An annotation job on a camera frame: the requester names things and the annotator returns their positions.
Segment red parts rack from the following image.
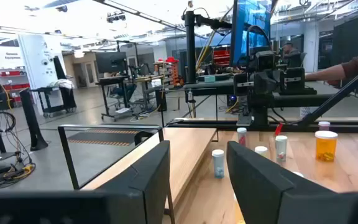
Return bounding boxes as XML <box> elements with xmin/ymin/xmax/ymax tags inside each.
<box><xmin>212</xmin><ymin>46</ymin><xmax>231</xmax><ymax>68</ymax></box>

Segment black tilted stand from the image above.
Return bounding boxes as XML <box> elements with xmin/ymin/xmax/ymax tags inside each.
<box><xmin>19</xmin><ymin>88</ymin><xmax>49</xmax><ymax>152</ymax></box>

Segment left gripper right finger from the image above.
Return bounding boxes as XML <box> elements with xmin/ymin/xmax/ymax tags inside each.
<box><xmin>226</xmin><ymin>140</ymin><xmax>358</xmax><ymax>224</ymax></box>

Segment black aluminium table frame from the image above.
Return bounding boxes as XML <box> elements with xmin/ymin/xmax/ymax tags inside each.
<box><xmin>166</xmin><ymin>119</ymin><xmax>358</xmax><ymax>134</ymax></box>

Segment white cloth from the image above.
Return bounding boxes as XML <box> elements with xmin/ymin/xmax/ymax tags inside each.
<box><xmin>48</xmin><ymin>78</ymin><xmax>75</xmax><ymax>90</ymax></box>

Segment person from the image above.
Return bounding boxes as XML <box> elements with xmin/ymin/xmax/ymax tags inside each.
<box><xmin>281</xmin><ymin>40</ymin><xmax>303</xmax><ymax>68</ymax></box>

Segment monitor with blue screen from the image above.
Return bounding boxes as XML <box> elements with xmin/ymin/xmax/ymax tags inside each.
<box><xmin>230</xmin><ymin>0</ymin><xmax>275</xmax><ymax>68</ymax></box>

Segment black utility cart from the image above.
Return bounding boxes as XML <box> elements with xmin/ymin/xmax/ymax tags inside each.
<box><xmin>30</xmin><ymin>86</ymin><xmax>78</xmax><ymax>118</ymax></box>

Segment pale green medicine bottle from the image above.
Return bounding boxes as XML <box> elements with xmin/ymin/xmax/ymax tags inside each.
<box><xmin>254</xmin><ymin>146</ymin><xmax>269</xmax><ymax>159</ymax></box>

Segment large orange medicine bottle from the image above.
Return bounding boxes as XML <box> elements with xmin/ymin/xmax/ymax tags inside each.
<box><xmin>314</xmin><ymin>130</ymin><xmax>339</xmax><ymax>162</ymax></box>

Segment teal medicine bottle white cap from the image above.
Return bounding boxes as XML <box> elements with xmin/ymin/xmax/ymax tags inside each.
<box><xmin>275</xmin><ymin>134</ymin><xmax>288</xmax><ymax>162</ymax></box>

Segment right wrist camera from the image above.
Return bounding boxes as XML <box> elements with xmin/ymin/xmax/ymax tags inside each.
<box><xmin>254</xmin><ymin>50</ymin><xmax>277</xmax><ymax>72</ymax></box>

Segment black mat orange stripes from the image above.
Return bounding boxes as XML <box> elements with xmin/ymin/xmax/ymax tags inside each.
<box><xmin>67</xmin><ymin>128</ymin><xmax>141</xmax><ymax>147</ymax></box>

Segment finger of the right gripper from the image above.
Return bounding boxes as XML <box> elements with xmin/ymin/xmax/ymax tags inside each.
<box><xmin>254</xmin><ymin>72</ymin><xmax>267</xmax><ymax>94</ymax></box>
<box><xmin>266</xmin><ymin>70</ymin><xmax>280</xmax><ymax>93</ymax></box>

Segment white pillar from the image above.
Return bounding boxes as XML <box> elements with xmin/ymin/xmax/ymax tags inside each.
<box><xmin>17</xmin><ymin>33</ymin><xmax>67</xmax><ymax>91</ymax></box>

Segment grey desk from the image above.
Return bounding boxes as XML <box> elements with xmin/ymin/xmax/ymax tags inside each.
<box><xmin>178</xmin><ymin>79</ymin><xmax>239</xmax><ymax>97</ymax></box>

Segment black horizontal crossbar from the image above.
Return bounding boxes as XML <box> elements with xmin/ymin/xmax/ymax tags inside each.
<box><xmin>272</xmin><ymin>93</ymin><xmax>335</xmax><ymax>108</ymax></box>

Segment floor cable bundle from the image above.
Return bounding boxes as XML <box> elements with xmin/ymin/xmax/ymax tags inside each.
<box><xmin>0</xmin><ymin>154</ymin><xmax>37</xmax><ymax>191</ymax></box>

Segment orange parts rack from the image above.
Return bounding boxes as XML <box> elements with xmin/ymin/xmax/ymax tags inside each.
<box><xmin>154</xmin><ymin>57</ymin><xmax>180</xmax><ymax>87</ymax></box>

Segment black monitor pole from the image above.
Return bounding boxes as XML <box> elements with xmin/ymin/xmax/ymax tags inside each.
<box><xmin>181</xmin><ymin>9</ymin><xmax>233</xmax><ymax>85</ymax></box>

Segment black rolling desk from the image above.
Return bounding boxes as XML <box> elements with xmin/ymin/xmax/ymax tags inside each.
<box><xmin>95</xmin><ymin>75</ymin><xmax>135</xmax><ymax>121</ymax></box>

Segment shelf with red bins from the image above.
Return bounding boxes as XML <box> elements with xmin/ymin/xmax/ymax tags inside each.
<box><xmin>0</xmin><ymin>68</ymin><xmax>31</xmax><ymax>103</ymax></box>

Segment vial with red label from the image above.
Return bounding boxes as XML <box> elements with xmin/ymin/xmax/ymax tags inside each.
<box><xmin>236</xmin><ymin>127</ymin><xmax>248</xmax><ymax>147</ymax></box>

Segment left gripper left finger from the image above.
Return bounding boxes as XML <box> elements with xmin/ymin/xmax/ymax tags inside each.
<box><xmin>0</xmin><ymin>139</ymin><xmax>172</xmax><ymax>224</ymax></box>

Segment black monitor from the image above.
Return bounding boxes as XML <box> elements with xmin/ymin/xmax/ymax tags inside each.
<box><xmin>94</xmin><ymin>51</ymin><xmax>129</xmax><ymax>75</ymax></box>

